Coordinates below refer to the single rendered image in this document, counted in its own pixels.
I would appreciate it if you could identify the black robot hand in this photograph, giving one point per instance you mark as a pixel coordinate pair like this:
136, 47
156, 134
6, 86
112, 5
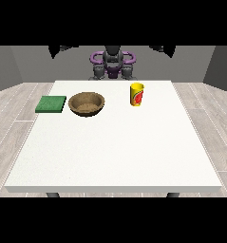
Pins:
169, 50
54, 50

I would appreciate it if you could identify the green square pad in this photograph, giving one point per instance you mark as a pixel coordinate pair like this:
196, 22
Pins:
50, 104

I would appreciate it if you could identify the yellow cup with melon print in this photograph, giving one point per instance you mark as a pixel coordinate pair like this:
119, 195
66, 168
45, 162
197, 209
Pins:
136, 95

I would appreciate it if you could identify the brown wooden bowl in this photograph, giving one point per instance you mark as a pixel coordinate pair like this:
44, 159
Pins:
86, 103

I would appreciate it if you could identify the grey robot trunk purple rings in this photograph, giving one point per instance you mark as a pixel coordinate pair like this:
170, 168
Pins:
111, 65

